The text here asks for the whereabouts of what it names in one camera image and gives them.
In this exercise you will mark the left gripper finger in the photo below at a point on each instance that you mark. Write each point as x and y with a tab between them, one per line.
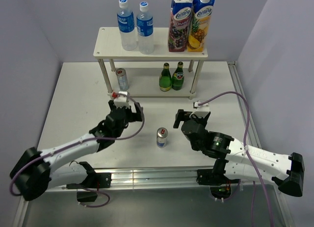
111	105
138	115

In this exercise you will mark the white two-tier shelf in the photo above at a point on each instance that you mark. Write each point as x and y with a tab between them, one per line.
143	69

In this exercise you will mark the green glass bottle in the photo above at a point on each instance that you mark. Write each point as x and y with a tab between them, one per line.
178	77
165	80

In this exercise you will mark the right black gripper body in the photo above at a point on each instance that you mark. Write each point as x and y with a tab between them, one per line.
195	146

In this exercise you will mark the silver energy can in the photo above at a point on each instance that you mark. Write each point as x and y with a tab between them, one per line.
162	135
122	79

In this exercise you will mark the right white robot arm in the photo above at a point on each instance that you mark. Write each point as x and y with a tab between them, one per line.
235	161

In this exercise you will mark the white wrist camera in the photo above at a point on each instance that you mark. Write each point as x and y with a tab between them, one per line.
120	99
200	110

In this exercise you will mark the yellow pineapple juice carton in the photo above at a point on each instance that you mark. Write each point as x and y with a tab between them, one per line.
199	26

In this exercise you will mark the purple grape juice carton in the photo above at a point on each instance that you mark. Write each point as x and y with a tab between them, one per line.
180	17

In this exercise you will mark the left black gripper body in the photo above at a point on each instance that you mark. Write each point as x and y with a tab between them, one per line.
129	116

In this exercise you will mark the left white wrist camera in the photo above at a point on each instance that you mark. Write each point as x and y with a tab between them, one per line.
120	99

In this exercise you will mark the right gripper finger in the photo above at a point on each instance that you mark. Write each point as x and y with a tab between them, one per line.
181	116
205	119

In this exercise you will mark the aluminium frame rail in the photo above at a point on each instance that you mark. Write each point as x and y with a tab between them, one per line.
150	186

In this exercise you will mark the Pocari Sweat bottle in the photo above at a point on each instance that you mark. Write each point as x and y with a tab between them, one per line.
126	25
145	29

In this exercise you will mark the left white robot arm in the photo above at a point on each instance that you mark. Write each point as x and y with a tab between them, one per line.
37	171

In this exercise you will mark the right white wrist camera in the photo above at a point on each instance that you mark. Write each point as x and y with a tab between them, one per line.
200	110

